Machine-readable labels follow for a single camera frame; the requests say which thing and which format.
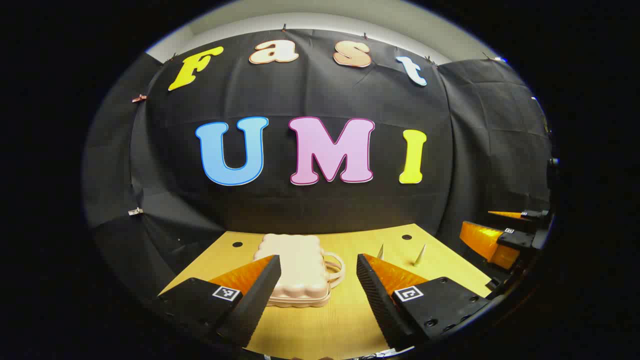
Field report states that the black backdrop cloth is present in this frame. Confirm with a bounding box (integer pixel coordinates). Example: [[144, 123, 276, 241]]
[[82, 27, 556, 301]]

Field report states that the pink suitcase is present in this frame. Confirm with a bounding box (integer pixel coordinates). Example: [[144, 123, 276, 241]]
[[252, 233, 347, 308]]

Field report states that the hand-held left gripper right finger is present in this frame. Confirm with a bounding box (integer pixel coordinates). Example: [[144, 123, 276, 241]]
[[356, 253, 493, 351]]

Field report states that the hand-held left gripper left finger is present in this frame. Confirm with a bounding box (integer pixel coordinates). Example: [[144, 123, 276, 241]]
[[150, 254, 282, 349]]

